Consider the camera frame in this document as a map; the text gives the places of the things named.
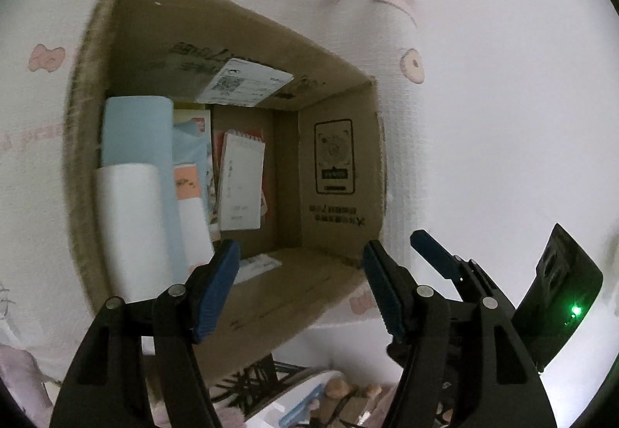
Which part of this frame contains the orange white booklet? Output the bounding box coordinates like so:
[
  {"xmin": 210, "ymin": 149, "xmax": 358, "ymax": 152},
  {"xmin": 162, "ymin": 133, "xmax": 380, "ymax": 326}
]
[{"xmin": 174, "ymin": 164, "xmax": 214, "ymax": 267}]

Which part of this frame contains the light blue sheet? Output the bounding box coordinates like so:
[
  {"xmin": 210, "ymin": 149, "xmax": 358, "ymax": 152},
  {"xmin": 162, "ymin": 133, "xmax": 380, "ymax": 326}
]
[{"xmin": 173, "ymin": 121, "xmax": 214, "ymax": 168}]

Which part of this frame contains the cream card red logo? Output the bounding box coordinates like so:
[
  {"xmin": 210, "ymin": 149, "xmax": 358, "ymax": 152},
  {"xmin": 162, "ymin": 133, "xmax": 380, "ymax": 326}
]
[{"xmin": 174, "ymin": 109, "xmax": 212, "ymax": 130}]

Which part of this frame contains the light blue paper roll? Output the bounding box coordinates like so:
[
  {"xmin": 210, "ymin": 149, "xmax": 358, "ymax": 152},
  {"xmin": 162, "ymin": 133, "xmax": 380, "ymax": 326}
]
[{"xmin": 100, "ymin": 95, "xmax": 190, "ymax": 279}]

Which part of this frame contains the white paper roll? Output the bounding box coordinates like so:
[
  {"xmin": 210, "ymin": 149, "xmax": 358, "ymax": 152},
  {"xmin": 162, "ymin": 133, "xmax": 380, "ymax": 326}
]
[{"xmin": 94, "ymin": 163, "xmax": 176, "ymax": 304}]

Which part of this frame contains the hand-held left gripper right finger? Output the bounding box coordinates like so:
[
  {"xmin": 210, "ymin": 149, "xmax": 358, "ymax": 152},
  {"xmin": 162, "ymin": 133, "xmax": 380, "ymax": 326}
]
[{"xmin": 363, "ymin": 239, "xmax": 557, "ymax": 428}]

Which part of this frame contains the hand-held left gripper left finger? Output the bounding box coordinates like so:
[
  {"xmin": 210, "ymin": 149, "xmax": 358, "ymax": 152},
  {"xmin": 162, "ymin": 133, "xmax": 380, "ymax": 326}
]
[{"xmin": 48, "ymin": 238, "xmax": 241, "ymax": 428}]

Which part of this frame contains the white paper card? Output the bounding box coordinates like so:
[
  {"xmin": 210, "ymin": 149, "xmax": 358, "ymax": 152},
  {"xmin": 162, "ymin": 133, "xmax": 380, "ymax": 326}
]
[{"xmin": 235, "ymin": 253, "xmax": 282, "ymax": 284}]

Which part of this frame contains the white plastic item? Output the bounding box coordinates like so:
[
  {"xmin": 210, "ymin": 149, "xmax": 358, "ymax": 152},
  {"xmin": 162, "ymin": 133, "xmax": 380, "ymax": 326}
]
[{"xmin": 243, "ymin": 369, "xmax": 349, "ymax": 428}]

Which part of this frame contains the pink cloth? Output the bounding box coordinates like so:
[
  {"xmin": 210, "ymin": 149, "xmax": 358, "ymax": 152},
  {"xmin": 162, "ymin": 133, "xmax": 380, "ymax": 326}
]
[{"xmin": 0, "ymin": 343, "xmax": 54, "ymax": 415}]

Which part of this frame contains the pink white printed blanket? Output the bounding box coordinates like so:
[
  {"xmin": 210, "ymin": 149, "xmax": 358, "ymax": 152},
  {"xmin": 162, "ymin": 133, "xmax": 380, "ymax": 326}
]
[{"xmin": 0, "ymin": 0, "xmax": 619, "ymax": 428}]

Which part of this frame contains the white spiral notepad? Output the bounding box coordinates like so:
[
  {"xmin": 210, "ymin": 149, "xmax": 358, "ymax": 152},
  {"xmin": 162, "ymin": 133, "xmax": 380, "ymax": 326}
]
[{"xmin": 216, "ymin": 130, "xmax": 266, "ymax": 231}]

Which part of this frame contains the brown cardboard box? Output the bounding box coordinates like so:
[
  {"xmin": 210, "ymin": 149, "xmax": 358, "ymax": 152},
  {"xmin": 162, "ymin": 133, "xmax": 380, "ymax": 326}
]
[{"xmin": 63, "ymin": 0, "xmax": 388, "ymax": 385}]

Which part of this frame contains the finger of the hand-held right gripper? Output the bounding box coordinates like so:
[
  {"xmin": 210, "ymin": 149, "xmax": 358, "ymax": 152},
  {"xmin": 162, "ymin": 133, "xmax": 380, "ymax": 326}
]
[{"xmin": 410, "ymin": 229, "xmax": 514, "ymax": 309}]

